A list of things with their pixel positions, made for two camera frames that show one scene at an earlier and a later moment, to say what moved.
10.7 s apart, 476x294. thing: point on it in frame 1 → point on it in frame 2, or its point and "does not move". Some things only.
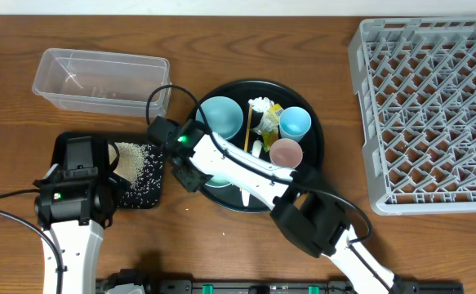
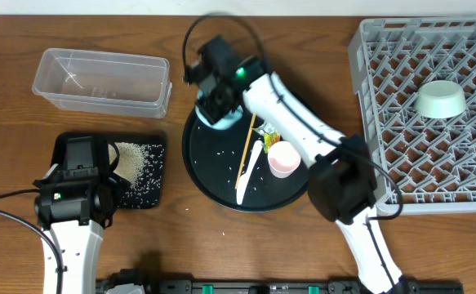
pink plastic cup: [286, 153] does not move
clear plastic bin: [104, 82] does not move
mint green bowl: [218, 182] → [440, 99]
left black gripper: [79, 174] does not move
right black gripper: [189, 178] → [214, 103]
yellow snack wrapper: [269, 126] does not move
